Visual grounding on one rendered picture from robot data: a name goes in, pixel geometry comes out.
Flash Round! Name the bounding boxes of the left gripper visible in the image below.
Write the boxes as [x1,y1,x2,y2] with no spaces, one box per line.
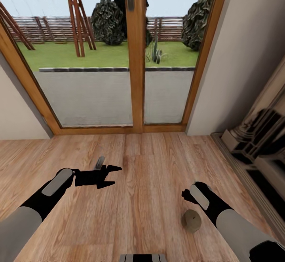
[86,165,122,189]

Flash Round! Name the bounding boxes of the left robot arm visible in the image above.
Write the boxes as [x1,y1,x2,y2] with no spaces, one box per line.
[0,156,122,262]

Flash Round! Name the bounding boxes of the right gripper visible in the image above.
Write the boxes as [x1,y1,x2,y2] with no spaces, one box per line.
[182,189,198,204]

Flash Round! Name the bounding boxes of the pillar candle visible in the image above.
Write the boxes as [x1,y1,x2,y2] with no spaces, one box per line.
[181,209,201,234]

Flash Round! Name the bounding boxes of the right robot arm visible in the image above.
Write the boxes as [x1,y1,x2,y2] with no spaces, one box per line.
[182,181,285,262]

